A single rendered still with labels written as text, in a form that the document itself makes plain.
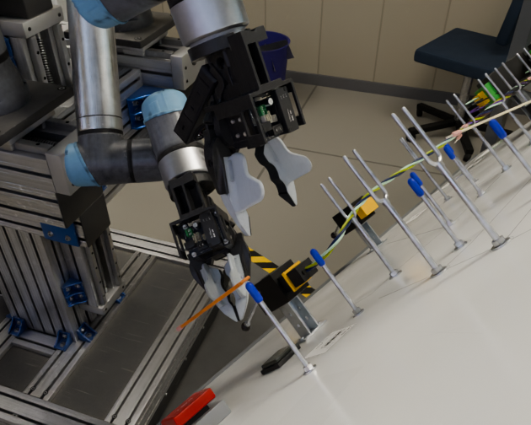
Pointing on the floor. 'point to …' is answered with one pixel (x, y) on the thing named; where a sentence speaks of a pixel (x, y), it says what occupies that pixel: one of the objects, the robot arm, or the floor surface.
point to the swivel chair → (467, 67)
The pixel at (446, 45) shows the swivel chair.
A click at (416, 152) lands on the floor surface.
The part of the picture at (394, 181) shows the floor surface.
